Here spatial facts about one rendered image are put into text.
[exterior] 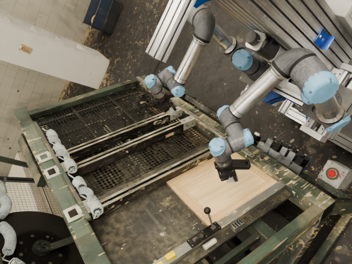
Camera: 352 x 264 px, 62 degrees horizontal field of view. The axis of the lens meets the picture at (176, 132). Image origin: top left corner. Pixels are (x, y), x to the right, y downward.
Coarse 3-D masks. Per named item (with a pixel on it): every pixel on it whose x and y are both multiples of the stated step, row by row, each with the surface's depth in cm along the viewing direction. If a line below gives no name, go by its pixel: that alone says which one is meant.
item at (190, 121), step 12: (180, 120) 237; (192, 120) 238; (156, 132) 226; (168, 132) 228; (132, 144) 214; (144, 144) 219; (96, 156) 204; (108, 156) 205; (120, 156) 211; (48, 168) 190; (84, 168) 198; (96, 168) 204
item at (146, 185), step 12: (192, 156) 201; (204, 156) 201; (168, 168) 192; (180, 168) 192; (144, 180) 183; (156, 180) 183; (168, 180) 190; (84, 192) 157; (120, 192) 176; (132, 192) 176; (144, 192) 182; (84, 204) 164; (108, 204) 169; (120, 204) 174; (96, 216) 167
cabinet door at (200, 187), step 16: (208, 160) 204; (192, 176) 193; (208, 176) 192; (240, 176) 191; (256, 176) 191; (176, 192) 182; (192, 192) 181; (208, 192) 181; (224, 192) 180; (240, 192) 180; (256, 192) 179; (192, 208) 171; (224, 208) 170; (208, 224) 161
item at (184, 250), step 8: (280, 184) 181; (264, 192) 176; (272, 192) 176; (280, 192) 180; (256, 200) 171; (264, 200) 171; (240, 208) 167; (248, 208) 166; (256, 208) 171; (232, 216) 162; (240, 216) 163; (224, 224) 158; (216, 232) 155; (208, 240) 154; (176, 248) 148; (184, 248) 148; (192, 248) 148; (176, 256) 144; (184, 256) 147
